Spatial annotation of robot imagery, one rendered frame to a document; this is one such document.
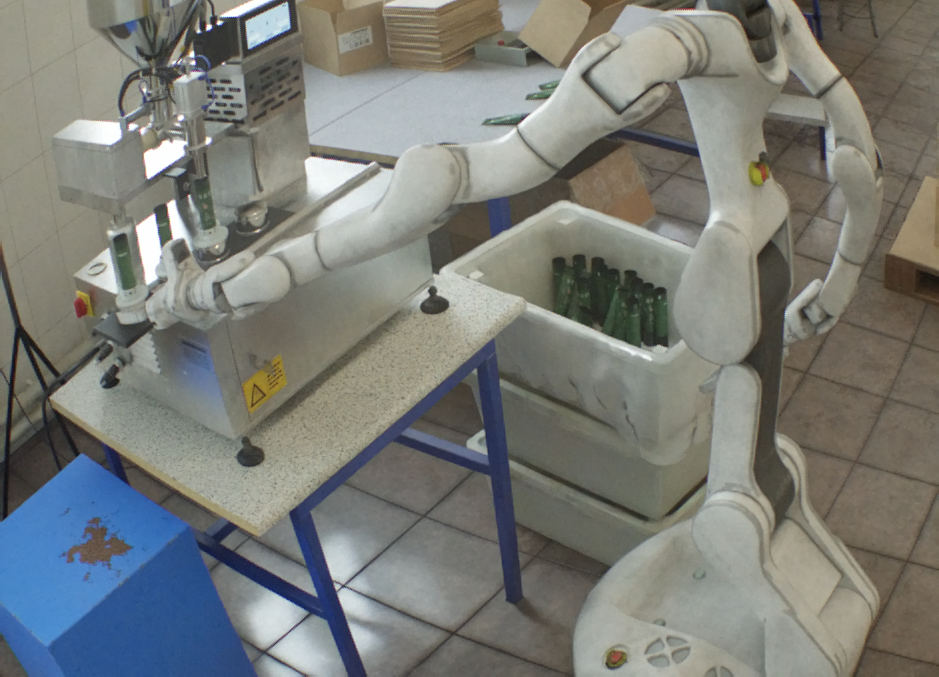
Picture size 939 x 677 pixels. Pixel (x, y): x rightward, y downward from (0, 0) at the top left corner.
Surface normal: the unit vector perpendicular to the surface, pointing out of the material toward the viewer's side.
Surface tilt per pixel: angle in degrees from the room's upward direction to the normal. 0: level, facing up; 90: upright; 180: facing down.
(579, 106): 74
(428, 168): 63
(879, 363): 0
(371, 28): 90
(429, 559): 0
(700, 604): 0
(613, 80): 79
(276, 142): 90
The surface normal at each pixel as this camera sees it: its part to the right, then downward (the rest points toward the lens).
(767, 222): 0.76, 0.05
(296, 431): -0.11, -0.84
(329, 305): 0.81, 0.24
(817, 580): 0.40, -0.52
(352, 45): 0.53, 0.40
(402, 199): -0.51, 0.29
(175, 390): -0.58, 0.49
